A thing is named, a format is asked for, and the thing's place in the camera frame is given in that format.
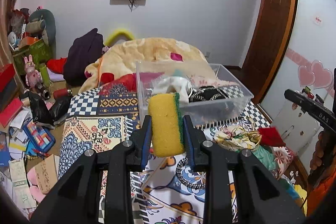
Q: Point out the dark purple garment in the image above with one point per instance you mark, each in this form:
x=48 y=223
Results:
x=84 y=51

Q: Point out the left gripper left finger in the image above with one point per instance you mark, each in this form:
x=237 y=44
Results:
x=75 y=197

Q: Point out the yellow green sponge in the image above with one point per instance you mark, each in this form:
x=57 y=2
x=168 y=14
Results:
x=167 y=125

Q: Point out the beige fleece blanket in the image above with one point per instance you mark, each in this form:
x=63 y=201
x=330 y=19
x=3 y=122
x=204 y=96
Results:
x=120 y=59

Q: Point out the brown wooden door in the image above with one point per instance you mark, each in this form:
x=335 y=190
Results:
x=267 y=47

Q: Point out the red thermos bottle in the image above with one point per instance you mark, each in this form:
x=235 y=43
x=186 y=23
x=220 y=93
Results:
x=62 y=93

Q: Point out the green cardboard box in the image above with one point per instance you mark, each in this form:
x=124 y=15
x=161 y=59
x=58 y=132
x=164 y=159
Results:
x=40 y=52

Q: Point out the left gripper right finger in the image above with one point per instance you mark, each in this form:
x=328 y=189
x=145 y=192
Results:
x=260 y=197

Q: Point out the grey green plush toy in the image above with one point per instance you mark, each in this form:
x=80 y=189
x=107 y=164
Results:
x=42 y=22

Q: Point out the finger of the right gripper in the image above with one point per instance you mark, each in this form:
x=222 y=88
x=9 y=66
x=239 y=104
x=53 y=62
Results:
x=304 y=100

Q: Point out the pink bunny plush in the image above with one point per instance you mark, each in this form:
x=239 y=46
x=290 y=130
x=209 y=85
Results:
x=33 y=76

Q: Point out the black gold patterned cloth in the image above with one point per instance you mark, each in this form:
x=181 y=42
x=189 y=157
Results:
x=207 y=93

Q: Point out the red cloth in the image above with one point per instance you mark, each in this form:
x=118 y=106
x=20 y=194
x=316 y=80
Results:
x=270 y=137

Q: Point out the green knitted cloth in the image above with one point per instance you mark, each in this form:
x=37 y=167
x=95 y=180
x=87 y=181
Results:
x=267 y=159

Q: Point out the black plastic bag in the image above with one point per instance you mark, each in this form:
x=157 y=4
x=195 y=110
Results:
x=52 y=117

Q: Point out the colourful blue pencil case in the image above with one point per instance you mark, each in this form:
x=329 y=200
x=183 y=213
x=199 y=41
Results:
x=39 y=136

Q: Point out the white sock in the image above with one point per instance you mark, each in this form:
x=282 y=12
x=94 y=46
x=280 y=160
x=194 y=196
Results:
x=173 y=84

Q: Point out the red box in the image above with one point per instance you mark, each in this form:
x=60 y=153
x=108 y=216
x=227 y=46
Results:
x=7 y=73

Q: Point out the clear plastic storage bin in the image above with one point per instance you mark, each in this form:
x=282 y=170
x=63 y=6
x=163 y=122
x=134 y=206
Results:
x=199 y=74

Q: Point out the floral yellow white cloth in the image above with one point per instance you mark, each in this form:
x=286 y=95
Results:
x=236 y=138

